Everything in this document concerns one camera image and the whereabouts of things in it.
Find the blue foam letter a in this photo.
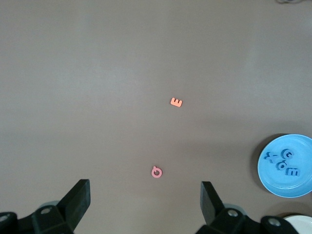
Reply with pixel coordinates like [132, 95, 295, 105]
[275, 160, 289, 171]

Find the blue foam letter x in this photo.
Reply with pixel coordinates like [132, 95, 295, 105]
[264, 151, 280, 164]

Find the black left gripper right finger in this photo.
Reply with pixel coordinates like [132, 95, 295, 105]
[195, 181, 300, 234]

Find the pink plate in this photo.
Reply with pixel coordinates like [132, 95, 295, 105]
[282, 214, 312, 234]

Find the blue plate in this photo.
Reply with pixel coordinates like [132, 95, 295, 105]
[257, 133, 312, 198]

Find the blue foam letter m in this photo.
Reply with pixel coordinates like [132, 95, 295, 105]
[284, 166, 301, 178]

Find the brown table mat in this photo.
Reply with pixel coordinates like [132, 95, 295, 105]
[0, 0, 312, 234]

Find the orange foam letter E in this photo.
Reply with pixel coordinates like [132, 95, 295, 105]
[170, 97, 184, 108]

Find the blue foam letter G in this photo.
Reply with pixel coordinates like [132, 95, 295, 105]
[281, 147, 295, 160]

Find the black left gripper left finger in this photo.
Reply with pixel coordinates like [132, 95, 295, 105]
[0, 179, 91, 234]

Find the pink foam letter Q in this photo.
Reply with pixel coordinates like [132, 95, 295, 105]
[151, 166, 164, 179]

